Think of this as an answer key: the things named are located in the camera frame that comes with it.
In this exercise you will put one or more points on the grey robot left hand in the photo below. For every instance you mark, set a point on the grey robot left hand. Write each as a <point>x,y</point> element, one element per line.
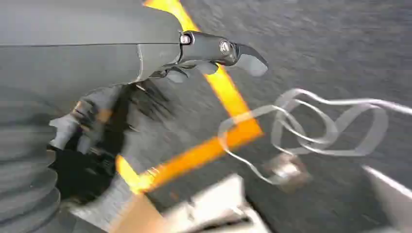
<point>80,41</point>

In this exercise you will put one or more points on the ribbed grey left arm sleeve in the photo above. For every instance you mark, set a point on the ribbed grey left arm sleeve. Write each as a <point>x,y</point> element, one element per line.
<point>22,167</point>

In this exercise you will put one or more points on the yellow tape strip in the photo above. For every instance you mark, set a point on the yellow tape strip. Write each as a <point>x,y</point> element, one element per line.
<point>193,159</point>
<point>227,91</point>

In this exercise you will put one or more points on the brown cardboard piece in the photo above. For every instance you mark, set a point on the brown cardboard piece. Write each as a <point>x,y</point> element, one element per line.
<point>138,217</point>

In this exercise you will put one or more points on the white tray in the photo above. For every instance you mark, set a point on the white tray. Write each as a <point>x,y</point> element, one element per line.
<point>214,205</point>

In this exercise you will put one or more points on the white flat panel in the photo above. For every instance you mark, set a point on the white flat panel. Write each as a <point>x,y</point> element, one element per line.
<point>391,197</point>

